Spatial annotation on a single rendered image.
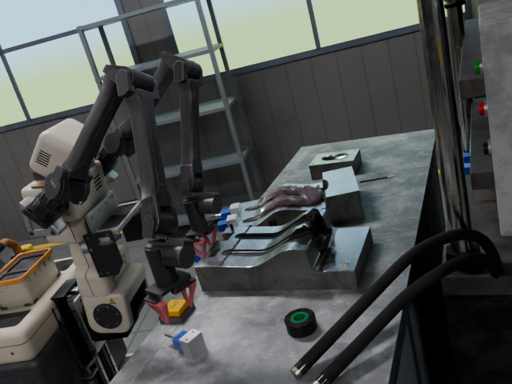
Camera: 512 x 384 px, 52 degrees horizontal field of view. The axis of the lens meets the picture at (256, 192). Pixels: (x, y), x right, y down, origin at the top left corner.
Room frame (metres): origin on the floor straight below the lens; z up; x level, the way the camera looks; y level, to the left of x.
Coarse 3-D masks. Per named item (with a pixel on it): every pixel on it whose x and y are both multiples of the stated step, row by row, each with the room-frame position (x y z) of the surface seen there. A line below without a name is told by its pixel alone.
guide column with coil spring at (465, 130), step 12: (456, 0) 1.89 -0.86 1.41; (456, 12) 1.89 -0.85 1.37; (456, 24) 1.89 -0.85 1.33; (456, 36) 1.89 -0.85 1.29; (456, 48) 1.90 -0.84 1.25; (456, 60) 1.90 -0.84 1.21; (456, 72) 1.91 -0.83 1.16; (456, 84) 1.91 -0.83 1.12; (468, 108) 1.89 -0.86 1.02; (468, 120) 1.89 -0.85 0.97; (468, 132) 1.89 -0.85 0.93; (468, 144) 1.90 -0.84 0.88
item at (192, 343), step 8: (192, 328) 1.19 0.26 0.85; (168, 336) 1.22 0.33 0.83; (176, 336) 1.20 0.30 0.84; (184, 336) 1.17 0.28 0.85; (192, 336) 1.16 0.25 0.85; (200, 336) 1.16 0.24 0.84; (176, 344) 1.18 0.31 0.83; (184, 344) 1.14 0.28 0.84; (192, 344) 1.14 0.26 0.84; (200, 344) 1.16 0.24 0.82; (184, 352) 1.15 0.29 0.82; (192, 352) 1.13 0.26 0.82; (200, 352) 1.15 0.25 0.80
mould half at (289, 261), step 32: (288, 224) 1.57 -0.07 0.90; (224, 256) 1.48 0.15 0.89; (256, 256) 1.44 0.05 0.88; (288, 256) 1.33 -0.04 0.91; (320, 256) 1.37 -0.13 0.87; (352, 256) 1.32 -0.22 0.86; (224, 288) 1.43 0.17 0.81; (256, 288) 1.38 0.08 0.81; (288, 288) 1.34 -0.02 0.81; (320, 288) 1.29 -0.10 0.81; (352, 288) 1.25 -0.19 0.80
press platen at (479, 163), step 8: (472, 104) 1.85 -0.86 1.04; (472, 112) 1.77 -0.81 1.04; (472, 120) 1.68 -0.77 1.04; (480, 120) 1.66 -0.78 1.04; (472, 128) 1.60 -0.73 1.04; (480, 128) 1.58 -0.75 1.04; (488, 128) 1.56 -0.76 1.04; (472, 136) 1.53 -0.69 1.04; (480, 136) 1.51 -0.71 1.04; (488, 136) 1.49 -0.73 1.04; (472, 144) 1.46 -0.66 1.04; (480, 144) 1.45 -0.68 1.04; (472, 152) 1.40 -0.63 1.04; (480, 152) 1.38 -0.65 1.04; (472, 160) 1.34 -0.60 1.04; (480, 160) 1.33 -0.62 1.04; (488, 160) 1.31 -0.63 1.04; (472, 168) 1.29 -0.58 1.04; (480, 168) 1.27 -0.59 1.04; (488, 168) 1.26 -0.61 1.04; (472, 176) 1.26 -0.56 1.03; (480, 176) 1.25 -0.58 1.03; (488, 176) 1.24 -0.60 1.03; (472, 184) 1.26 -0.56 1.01; (480, 184) 1.25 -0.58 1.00; (488, 184) 1.25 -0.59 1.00
